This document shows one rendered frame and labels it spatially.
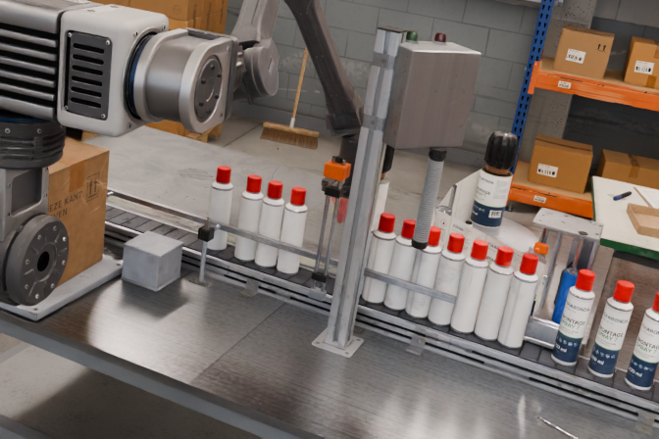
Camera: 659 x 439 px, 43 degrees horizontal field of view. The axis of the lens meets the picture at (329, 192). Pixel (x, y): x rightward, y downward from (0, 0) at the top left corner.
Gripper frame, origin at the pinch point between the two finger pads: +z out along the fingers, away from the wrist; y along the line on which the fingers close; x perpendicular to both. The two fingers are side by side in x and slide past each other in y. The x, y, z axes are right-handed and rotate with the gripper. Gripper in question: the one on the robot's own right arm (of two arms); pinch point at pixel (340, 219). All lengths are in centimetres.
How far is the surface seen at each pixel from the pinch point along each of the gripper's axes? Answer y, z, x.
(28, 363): 96, 80, -11
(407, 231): -18.0, -4.9, 8.1
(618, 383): -67, 13, 9
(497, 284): -39.2, 0.2, 9.0
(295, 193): 9.0, -5.9, 7.6
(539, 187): -10, 83, -349
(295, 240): 7.1, 5.1, 7.8
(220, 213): 26.8, 4.1, 8.1
